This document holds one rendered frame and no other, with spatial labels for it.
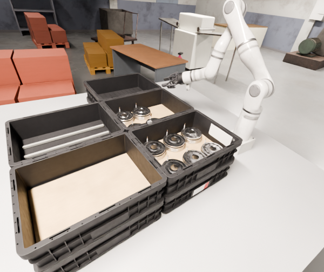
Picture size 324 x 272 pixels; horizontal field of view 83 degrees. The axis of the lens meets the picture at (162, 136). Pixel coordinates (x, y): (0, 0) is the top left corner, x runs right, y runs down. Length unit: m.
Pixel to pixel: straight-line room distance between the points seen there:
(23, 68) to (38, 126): 1.77
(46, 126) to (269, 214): 1.05
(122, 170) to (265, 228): 0.60
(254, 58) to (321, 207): 0.73
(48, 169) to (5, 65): 2.10
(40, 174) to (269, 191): 0.96
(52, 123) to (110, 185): 0.45
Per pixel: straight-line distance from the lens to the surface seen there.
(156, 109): 1.14
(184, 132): 0.92
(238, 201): 0.92
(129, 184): 0.71
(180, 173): 0.62
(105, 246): 0.70
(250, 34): 1.06
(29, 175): 0.76
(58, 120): 1.00
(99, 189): 0.71
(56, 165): 0.75
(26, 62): 2.70
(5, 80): 2.80
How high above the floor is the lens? 1.39
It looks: 37 degrees down
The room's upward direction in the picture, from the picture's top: 6 degrees clockwise
